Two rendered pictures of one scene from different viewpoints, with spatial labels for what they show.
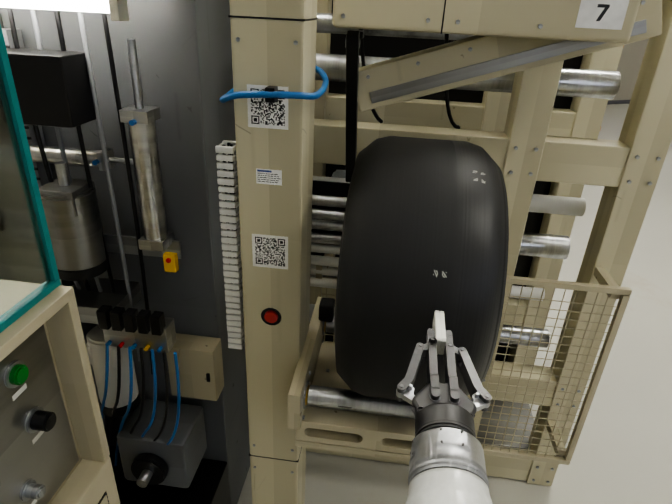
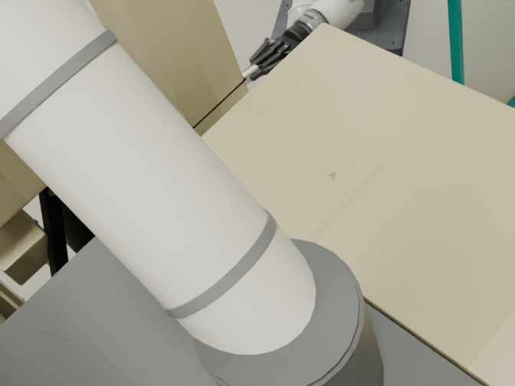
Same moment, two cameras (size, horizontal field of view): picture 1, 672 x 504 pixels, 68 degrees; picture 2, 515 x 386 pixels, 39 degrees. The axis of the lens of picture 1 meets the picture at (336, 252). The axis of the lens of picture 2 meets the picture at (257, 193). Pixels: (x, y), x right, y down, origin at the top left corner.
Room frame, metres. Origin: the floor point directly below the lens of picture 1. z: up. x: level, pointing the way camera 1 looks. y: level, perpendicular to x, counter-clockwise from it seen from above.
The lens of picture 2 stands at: (1.44, 0.92, 2.49)
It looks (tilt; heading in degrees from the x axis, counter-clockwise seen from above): 52 degrees down; 238
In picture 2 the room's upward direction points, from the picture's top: 24 degrees counter-clockwise
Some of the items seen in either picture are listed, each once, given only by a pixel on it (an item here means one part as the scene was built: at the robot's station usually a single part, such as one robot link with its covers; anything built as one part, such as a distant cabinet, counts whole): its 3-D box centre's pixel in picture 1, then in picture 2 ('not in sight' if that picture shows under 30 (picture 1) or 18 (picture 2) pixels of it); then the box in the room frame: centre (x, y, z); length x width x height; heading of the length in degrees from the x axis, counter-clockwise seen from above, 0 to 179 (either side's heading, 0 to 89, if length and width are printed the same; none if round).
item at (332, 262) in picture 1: (319, 235); not in sight; (1.37, 0.05, 1.05); 0.20 x 0.15 x 0.30; 84
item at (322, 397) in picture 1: (382, 404); not in sight; (0.83, -0.12, 0.90); 0.35 x 0.05 x 0.05; 84
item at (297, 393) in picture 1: (311, 354); not in sight; (0.99, 0.05, 0.90); 0.40 x 0.03 x 0.10; 174
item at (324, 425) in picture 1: (377, 425); not in sight; (0.83, -0.11, 0.83); 0.36 x 0.09 x 0.06; 84
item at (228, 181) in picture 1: (235, 253); not in sight; (0.96, 0.22, 1.19); 0.05 x 0.04 x 0.48; 174
